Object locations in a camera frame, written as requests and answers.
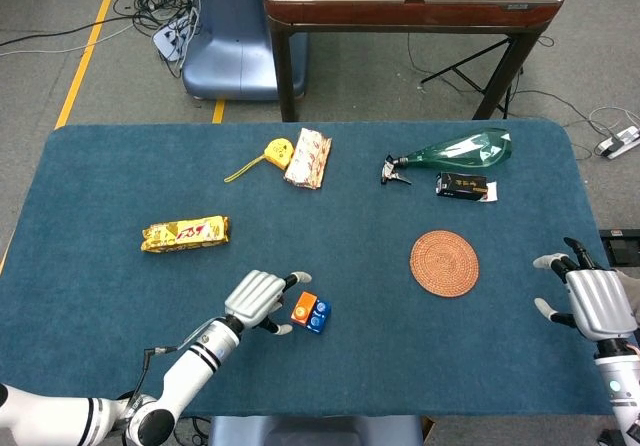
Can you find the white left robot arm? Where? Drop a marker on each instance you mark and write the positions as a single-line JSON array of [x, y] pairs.
[[195, 366]]

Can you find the yellow snack package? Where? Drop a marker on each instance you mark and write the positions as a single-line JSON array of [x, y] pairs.
[[185, 234]]

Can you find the blue felt table cover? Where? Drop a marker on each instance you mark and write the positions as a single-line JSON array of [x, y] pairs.
[[350, 366]]

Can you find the round woven coaster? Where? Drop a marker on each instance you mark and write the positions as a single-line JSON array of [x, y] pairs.
[[444, 263]]

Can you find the white power strip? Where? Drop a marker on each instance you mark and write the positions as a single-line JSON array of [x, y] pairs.
[[617, 143], [172, 41]]

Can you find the black small box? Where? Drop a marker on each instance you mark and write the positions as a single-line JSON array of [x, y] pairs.
[[460, 186]]

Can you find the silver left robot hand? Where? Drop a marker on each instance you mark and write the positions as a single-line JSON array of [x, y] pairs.
[[252, 296]]

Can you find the brown mahjong table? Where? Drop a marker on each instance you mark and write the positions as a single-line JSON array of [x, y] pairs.
[[410, 1]]

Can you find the white red patterned packet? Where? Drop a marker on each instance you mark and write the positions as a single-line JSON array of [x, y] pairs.
[[309, 158]]

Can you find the green spray bottle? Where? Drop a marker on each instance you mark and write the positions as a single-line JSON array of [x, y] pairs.
[[460, 153]]

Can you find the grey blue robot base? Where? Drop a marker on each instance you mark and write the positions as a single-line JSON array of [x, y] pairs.
[[315, 433]]

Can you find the orange toy brick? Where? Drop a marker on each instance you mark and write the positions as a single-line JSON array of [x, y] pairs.
[[302, 308]]

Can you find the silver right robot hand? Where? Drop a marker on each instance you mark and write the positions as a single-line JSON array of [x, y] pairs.
[[600, 303]]

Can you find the yellow tape measure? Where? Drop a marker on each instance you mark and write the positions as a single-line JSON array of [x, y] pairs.
[[278, 152]]

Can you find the blue toy brick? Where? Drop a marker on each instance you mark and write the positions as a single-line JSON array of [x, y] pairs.
[[319, 317]]

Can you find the beige fabric bundle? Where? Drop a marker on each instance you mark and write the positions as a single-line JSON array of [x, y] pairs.
[[634, 286]]

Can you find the black flat case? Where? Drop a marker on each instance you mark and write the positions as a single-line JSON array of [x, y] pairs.
[[625, 246]]

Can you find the blue grey machine base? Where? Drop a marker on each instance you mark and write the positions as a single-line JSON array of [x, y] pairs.
[[230, 51]]

